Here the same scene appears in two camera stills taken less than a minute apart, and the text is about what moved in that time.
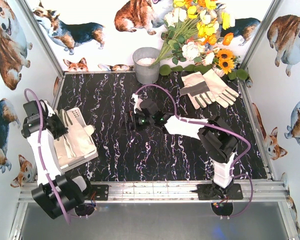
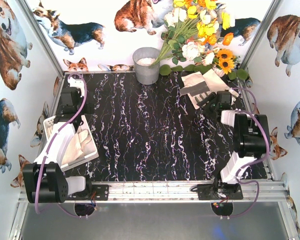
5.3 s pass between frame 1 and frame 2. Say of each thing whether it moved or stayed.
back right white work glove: stayed
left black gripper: moved
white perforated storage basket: stayed
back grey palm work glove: stayed
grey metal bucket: stayed
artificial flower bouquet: stayed
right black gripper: moved
